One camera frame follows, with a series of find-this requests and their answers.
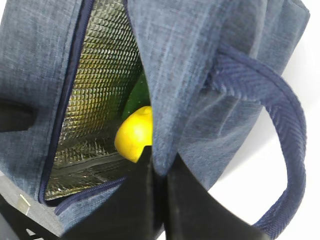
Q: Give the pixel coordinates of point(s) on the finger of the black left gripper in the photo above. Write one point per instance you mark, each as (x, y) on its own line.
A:
(16, 116)

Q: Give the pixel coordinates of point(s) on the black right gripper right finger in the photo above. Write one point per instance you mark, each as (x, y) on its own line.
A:
(193, 214)

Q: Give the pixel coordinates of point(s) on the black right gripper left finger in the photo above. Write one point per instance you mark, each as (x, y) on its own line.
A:
(133, 212)

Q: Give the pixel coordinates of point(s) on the yellow lemon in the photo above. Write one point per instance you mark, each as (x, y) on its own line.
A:
(134, 134)

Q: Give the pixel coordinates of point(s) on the green cucumber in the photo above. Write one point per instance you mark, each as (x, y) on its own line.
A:
(138, 98)

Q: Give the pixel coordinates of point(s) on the dark blue lunch bag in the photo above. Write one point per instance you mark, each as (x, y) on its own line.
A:
(211, 66)

